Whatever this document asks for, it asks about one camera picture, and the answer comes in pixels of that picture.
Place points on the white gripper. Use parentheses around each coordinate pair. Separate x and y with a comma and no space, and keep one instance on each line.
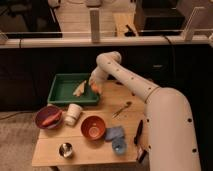
(98,76)

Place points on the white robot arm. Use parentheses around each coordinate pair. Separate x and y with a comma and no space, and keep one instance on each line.
(171,132)

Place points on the white paper cup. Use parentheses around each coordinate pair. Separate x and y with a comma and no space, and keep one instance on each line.
(72,115)

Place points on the small metal cup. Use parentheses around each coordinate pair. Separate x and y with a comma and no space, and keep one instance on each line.
(66,150)

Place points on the pale banana piece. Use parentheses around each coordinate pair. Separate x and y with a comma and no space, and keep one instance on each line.
(80,89)

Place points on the green plastic tray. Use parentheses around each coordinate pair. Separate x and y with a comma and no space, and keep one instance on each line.
(63,87)

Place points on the black tool on desk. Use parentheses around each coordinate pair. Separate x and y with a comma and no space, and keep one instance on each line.
(129,32)

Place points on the orange bowl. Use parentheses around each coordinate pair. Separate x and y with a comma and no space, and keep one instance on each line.
(93,128)

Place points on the blue cloth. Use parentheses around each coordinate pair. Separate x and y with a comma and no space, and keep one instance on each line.
(114,132)

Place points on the orange carrot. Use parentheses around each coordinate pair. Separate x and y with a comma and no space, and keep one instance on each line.
(51,119)

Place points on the purple bowl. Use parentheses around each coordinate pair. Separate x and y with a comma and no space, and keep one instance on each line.
(45,112)

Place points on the white angled bracket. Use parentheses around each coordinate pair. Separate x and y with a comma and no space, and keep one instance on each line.
(192,23)

